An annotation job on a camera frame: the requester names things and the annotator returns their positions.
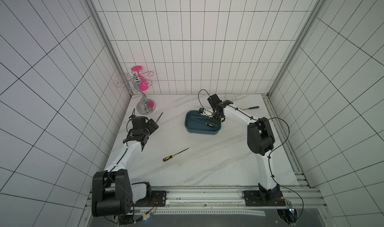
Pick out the chrome cup holder stand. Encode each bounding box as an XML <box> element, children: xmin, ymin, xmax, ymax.
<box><xmin>116</xmin><ymin>70</ymin><xmax>156</xmax><ymax>115</ymax></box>

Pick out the gold spoon dark handle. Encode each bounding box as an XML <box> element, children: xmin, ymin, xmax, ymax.
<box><xmin>242</xmin><ymin>106</ymin><xmax>260</xmax><ymax>110</ymax></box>

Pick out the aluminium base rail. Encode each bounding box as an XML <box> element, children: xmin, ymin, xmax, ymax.
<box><xmin>129</xmin><ymin>186</ymin><xmax>327</xmax><ymax>216</ymax></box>

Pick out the teal plastic storage box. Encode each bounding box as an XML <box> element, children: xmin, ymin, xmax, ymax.
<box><xmin>185</xmin><ymin>110</ymin><xmax>222</xmax><ymax>135</ymax></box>

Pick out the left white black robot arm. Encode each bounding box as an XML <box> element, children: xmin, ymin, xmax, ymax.
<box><xmin>92</xmin><ymin>115</ymin><xmax>159</xmax><ymax>217</ymax></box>

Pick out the clear drinking glass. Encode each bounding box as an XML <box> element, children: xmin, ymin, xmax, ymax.
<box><xmin>225</xmin><ymin>94</ymin><xmax>236</xmax><ymax>102</ymax></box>

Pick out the left arm base wiring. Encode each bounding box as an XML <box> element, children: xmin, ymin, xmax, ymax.
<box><xmin>101</xmin><ymin>196</ymin><xmax>158</xmax><ymax>226</ymax></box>

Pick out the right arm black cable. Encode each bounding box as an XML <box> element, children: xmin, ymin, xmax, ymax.
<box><xmin>197</xmin><ymin>89</ymin><xmax>305</xmax><ymax>220</ymax></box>

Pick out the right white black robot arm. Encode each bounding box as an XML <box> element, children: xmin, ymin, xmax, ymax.
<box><xmin>199</xmin><ymin>95</ymin><xmax>286</xmax><ymax>207</ymax></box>

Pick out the pink disc on stand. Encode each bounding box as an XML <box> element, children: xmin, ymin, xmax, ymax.
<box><xmin>131</xmin><ymin>66</ymin><xmax>143</xmax><ymax>73</ymax></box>

